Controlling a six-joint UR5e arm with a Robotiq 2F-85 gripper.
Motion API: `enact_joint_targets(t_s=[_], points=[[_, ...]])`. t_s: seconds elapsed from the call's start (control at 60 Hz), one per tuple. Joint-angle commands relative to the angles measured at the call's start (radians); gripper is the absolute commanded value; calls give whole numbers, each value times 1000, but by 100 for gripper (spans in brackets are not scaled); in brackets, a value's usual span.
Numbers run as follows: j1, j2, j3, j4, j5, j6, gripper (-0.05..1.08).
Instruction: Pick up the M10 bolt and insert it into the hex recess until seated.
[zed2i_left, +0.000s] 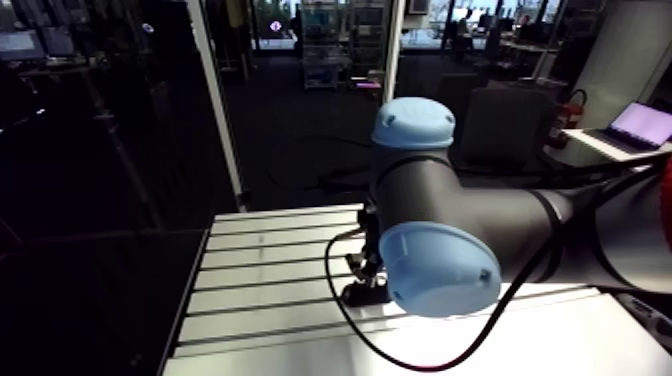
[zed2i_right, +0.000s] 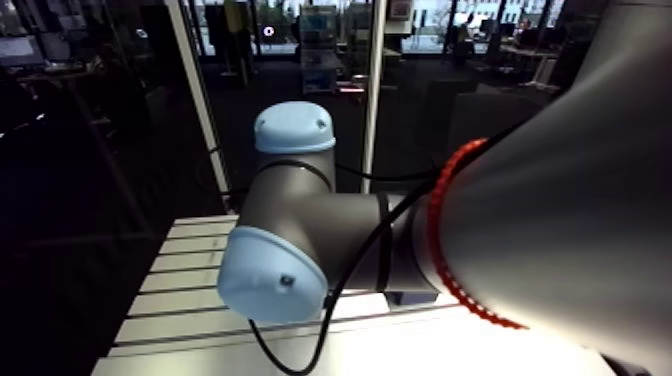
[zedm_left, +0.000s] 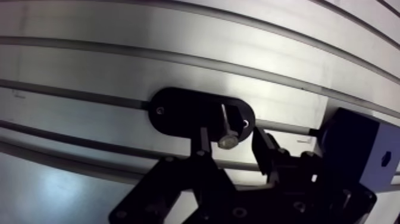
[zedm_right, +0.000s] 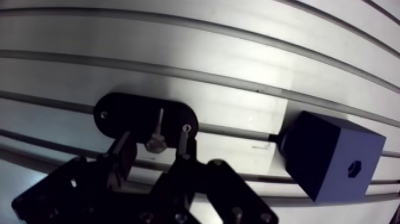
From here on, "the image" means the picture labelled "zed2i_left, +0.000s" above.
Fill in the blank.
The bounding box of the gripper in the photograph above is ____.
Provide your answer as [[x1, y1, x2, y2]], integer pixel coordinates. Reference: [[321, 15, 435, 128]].
[[358, 202, 386, 270]]

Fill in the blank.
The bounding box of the black oval holder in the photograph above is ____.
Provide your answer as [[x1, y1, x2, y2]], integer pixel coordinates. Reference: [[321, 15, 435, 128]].
[[341, 280, 393, 309]]

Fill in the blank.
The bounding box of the dark office chair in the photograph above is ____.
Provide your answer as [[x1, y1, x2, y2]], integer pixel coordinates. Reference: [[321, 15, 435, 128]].
[[460, 85, 556, 170]]

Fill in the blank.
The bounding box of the metal shelving rack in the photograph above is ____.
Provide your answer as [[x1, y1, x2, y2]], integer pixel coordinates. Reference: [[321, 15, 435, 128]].
[[300, 0, 391, 92]]

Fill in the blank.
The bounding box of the red fire extinguisher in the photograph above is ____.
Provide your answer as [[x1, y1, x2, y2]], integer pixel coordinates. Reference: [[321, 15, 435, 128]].
[[548, 88, 589, 149]]

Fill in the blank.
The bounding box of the white desk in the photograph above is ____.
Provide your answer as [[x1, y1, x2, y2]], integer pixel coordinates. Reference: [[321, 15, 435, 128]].
[[562, 127, 672, 165]]

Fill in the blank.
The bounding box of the open laptop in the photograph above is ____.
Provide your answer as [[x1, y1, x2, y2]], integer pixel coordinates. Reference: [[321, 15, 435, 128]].
[[586, 100, 672, 154]]

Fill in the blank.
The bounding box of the computer screen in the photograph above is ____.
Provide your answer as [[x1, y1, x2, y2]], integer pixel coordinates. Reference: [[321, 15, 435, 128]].
[[0, 29, 48, 63]]

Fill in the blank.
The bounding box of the black cable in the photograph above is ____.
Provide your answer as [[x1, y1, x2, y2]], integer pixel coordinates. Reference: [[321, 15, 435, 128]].
[[323, 156, 672, 373]]

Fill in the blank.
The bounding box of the white post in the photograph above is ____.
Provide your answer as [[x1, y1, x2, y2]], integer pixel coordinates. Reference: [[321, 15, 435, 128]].
[[185, 0, 249, 212], [381, 0, 407, 105]]

